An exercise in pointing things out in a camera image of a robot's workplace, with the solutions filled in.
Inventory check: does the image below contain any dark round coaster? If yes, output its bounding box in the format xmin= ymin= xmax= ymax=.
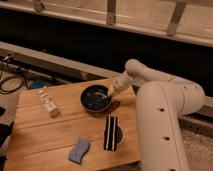
xmin=117 ymin=127 xmax=124 ymax=145

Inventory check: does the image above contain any blue sponge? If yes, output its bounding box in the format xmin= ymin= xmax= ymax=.
xmin=68 ymin=138 xmax=90 ymax=164

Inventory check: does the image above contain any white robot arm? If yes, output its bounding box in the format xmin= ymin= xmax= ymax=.
xmin=109 ymin=59 xmax=205 ymax=171

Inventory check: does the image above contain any dark ceramic bowl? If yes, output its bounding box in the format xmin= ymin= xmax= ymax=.
xmin=80 ymin=84 xmax=111 ymax=113

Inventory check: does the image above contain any blue object behind table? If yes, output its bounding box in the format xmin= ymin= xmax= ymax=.
xmin=29 ymin=80 xmax=47 ymax=89

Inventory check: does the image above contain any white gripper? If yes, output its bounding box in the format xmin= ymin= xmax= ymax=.
xmin=108 ymin=77 xmax=129 ymax=97

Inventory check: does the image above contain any black cable loop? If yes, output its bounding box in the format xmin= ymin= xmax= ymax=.
xmin=0 ymin=74 xmax=27 ymax=95

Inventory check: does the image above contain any white plastic bottle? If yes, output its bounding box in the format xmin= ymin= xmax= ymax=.
xmin=39 ymin=90 xmax=59 ymax=117

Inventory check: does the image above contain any small red-brown object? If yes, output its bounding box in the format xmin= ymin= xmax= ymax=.
xmin=110 ymin=101 xmax=120 ymax=110

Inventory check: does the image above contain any black white striped cloth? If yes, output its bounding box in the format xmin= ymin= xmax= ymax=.
xmin=104 ymin=116 xmax=118 ymax=151

